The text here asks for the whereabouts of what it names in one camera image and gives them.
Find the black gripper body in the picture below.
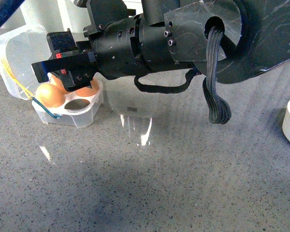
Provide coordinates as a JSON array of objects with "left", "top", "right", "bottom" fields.
[{"left": 46, "top": 0, "right": 150, "bottom": 80}]

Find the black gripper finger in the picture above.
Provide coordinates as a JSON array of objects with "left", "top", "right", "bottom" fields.
[{"left": 31, "top": 53, "right": 97, "bottom": 91}]

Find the black cable bundle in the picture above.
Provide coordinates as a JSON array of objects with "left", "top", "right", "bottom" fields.
[{"left": 134, "top": 26, "right": 232, "bottom": 125}]

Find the brown egg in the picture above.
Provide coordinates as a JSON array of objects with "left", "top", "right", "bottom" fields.
[
  {"left": 50, "top": 75, "right": 69, "bottom": 95},
  {"left": 35, "top": 83, "right": 65, "bottom": 108},
  {"left": 76, "top": 78, "right": 100, "bottom": 97}
]

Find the brown egg back left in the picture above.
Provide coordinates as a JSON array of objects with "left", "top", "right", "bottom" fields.
[{"left": 50, "top": 75, "right": 69, "bottom": 95}]

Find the brown egg back right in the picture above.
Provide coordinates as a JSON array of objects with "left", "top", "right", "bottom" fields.
[{"left": 76, "top": 78, "right": 100, "bottom": 97}]

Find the blue rubber band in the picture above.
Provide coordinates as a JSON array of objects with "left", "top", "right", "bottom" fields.
[{"left": 32, "top": 97, "right": 61, "bottom": 119}]

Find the clear plastic egg box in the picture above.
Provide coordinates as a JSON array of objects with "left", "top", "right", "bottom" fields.
[{"left": 0, "top": 25, "right": 103, "bottom": 128}]

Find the yellow rubber band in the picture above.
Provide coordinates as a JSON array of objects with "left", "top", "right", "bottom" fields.
[{"left": 1, "top": 58, "right": 35, "bottom": 100}]

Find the white blender appliance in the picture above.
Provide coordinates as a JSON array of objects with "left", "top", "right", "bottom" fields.
[{"left": 20, "top": 0, "right": 90, "bottom": 34}]

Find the brown egg front left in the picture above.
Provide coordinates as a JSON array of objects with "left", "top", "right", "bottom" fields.
[{"left": 35, "top": 83, "right": 65, "bottom": 108}]

